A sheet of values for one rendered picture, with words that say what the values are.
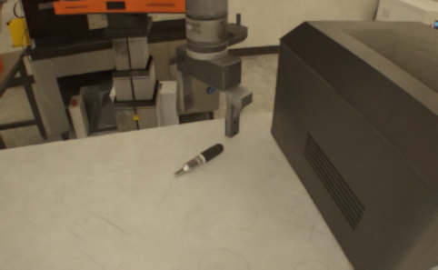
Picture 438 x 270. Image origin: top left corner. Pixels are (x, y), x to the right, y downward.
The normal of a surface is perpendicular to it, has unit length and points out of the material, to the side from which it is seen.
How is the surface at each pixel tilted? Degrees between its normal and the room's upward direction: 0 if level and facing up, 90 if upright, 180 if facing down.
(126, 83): 90
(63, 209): 0
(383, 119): 58
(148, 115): 90
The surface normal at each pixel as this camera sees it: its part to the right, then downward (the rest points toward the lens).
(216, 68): -0.71, 0.40
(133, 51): 0.07, 0.57
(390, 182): -0.97, 0.14
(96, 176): 0.00, -0.82
